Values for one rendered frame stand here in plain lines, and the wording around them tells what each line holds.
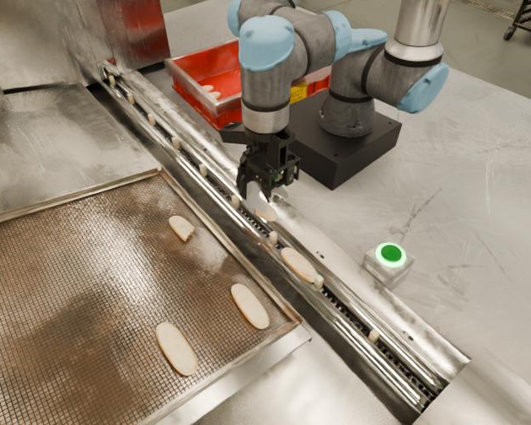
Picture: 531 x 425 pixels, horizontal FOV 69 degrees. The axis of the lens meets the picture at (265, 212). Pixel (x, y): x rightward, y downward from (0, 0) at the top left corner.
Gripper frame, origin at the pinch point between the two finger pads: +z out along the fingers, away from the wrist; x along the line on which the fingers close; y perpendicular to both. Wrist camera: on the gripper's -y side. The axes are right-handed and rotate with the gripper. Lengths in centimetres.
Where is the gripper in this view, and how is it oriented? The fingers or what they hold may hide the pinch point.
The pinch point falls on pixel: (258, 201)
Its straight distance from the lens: 78.6
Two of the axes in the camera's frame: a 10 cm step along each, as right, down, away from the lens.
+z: 0.0, 6.7, 7.4
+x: 7.5, -4.9, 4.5
